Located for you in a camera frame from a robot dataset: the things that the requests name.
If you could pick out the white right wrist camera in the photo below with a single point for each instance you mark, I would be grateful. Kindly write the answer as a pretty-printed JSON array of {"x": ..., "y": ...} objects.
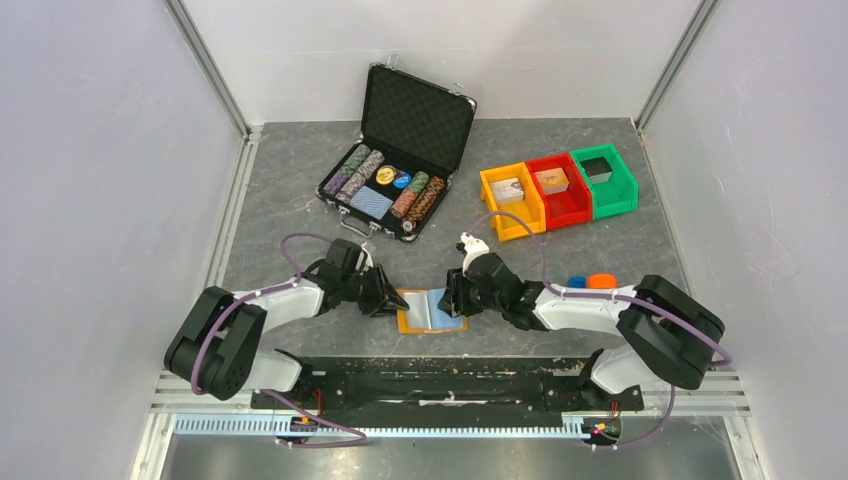
[{"x": 471, "y": 248}]

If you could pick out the orange leather card holder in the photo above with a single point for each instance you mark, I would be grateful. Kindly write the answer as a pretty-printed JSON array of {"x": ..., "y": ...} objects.
[{"x": 424, "y": 316}]

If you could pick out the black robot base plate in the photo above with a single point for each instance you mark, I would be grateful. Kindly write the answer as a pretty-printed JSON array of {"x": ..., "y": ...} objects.
[{"x": 452, "y": 392}]

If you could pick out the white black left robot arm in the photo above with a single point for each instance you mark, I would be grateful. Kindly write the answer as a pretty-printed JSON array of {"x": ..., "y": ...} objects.
[{"x": 217, "y": 347}]

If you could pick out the blue playing card deck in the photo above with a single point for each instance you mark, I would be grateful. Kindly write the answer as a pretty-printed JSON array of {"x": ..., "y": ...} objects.
[{"x": 371, "y": 203}]

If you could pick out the red plastic bin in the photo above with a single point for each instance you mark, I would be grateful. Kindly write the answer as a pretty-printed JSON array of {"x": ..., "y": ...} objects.
[{"x": 566, "y": 197}]

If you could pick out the card deck in yellow bin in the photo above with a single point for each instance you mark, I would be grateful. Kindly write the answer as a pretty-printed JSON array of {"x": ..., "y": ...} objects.
[{"x": 507, "y": 191}]

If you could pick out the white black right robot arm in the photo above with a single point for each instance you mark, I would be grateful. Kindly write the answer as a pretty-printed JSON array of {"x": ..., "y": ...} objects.
[{"x": 668, "y": 335}]

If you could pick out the black box in green bin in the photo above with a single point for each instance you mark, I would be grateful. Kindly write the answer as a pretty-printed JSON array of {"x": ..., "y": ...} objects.
[{"x": 597, "y": 170}]

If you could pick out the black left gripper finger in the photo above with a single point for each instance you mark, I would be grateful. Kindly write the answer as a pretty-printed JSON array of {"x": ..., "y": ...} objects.
[
  {"x": 389, "y": 299},
  {"x": 375, "y": 298}
]

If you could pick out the yellow dealer chip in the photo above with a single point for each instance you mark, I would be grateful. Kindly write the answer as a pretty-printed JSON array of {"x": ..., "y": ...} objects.
[{"x": 386, "y": 175}]

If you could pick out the blue orange toy truck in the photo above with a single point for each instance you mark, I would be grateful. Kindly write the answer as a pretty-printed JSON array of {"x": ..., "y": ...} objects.
[{"x": 594, "y": 281}]

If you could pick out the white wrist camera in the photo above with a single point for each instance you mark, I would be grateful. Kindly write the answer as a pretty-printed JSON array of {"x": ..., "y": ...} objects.
[
  {"x": 471, "y": 248},
  {"x": 365, "y": 261}
]

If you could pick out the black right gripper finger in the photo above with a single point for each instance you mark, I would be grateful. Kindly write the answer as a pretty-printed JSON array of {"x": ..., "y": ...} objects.
[
  {"x": 455, "y": 284},
  {"x": 448, "y": 305}
]

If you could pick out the blue dealer chip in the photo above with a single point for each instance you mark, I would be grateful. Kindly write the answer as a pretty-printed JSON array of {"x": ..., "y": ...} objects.
[{"x": 401, "y": 181}]

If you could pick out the green plastic bin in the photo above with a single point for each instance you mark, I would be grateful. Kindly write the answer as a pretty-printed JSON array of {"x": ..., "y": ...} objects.
[{"x": 620, "y": 194}]

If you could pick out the card deck in red bin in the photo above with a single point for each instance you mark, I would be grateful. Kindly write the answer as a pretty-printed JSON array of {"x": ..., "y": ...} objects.
[{"x": 552, "y": 181}]

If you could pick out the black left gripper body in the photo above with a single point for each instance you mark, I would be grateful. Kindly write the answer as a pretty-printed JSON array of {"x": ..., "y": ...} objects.
[{"x": 365, "y": 289}]

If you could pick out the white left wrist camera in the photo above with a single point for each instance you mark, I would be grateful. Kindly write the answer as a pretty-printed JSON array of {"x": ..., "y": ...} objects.
[{"x": 365, "y": 261}]

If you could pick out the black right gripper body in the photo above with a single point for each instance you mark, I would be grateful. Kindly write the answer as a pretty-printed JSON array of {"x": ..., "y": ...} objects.
[{"x": 474, "y": 300}]

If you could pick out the yellow plastic bin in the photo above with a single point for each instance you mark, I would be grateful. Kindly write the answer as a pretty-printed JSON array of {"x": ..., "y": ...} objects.
[{"x": 531, "y": 211}]

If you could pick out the black poker chip case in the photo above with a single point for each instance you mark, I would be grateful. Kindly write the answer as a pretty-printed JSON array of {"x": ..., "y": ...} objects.
[{"x": 414, "y": 126}]

